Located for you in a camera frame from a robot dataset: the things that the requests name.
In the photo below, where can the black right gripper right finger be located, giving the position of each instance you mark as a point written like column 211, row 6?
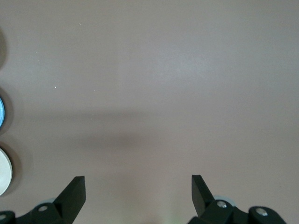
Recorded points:
column 205, row 205

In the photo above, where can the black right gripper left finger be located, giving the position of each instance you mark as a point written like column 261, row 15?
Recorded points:
column 67, row 205

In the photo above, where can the beige round plate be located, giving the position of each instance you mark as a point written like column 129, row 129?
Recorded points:
column 4, row 172

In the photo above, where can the blue round plate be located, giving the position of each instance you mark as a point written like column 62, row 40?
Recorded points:
column 2, row 112

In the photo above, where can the brown table cover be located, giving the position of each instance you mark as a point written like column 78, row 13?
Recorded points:
column 163, row 81

